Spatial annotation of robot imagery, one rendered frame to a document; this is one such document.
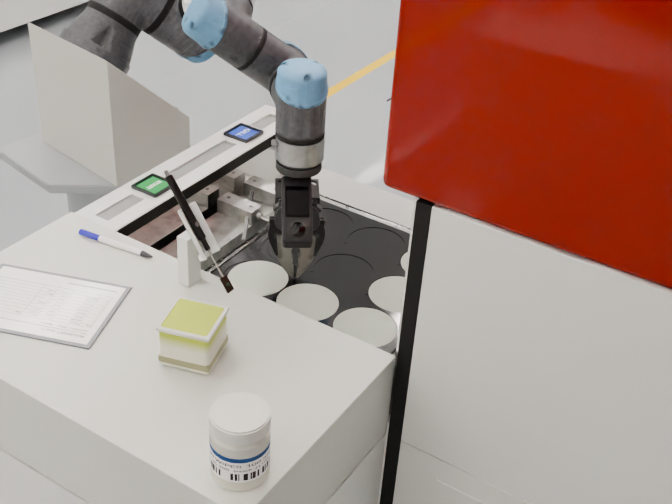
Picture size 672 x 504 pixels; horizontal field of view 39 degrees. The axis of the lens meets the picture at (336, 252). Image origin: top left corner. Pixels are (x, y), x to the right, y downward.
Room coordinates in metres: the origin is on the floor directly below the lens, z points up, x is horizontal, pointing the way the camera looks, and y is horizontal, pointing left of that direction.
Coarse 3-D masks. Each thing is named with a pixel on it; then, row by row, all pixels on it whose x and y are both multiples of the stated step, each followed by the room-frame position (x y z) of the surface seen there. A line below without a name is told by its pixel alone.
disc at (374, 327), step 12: (348, 312) 1.19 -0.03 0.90; (360, 312) 1.20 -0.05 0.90; (372, 312) 1.20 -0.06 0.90; (336, 324) 1.16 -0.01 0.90; (348, 324) 1.16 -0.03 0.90; (360, 324) 1.17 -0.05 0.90; (372, 324) 1.17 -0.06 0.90; (384, 324) 1.17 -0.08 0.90; (360, 336) 1.14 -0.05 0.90; (372, 336) 1.14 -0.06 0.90; (384, 336) 1.14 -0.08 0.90
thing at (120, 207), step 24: (240, 120) 1.72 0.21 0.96; (264, 120) 1.74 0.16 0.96; (216, 144) 1.61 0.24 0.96; (240, 144) 1.62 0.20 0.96; (168, 168) 1.51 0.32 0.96; (192, 168) 1.52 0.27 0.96; (216, 168) 1.52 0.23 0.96; (120, 192) 1.41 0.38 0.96; (168, 192) 1.42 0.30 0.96; (96, 216) 1.33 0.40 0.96; (120, 216) 1.34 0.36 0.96
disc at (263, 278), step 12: (240, 264) 1.31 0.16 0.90; (252, 264) 1.31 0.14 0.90; (264, 264) 1.31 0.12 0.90; (276, 264) 1.31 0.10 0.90; (228, 276) 1.27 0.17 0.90; (240, 276) 1.27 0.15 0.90; (252, 276) 1.27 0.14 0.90; (264, 276) 1.27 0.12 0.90; (276, 276) 1.28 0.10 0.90; (252, 288) 1.24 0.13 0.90; (264, 288) 1.24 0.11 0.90; (276, 288) 1.24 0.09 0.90
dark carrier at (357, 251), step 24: (336, 216) 1.48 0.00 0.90; (360, 216) 1.48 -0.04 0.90; (264, 240) 1.38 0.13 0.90; (336, 240) 1.40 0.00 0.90; (360, 240) 1.41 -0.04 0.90; (384, 240) 1.41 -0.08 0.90; (408, 240) 1.42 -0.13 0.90; (312, 264) 1.32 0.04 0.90; (336, 264) 1.33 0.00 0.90; (360, 264) 1.33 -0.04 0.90; (384, 264) 1.33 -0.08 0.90; (336, 288) 1.26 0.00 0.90; (360, 288) 1.26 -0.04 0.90; (336, 312) 1.19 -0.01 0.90; (384, 312) 1.20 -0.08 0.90
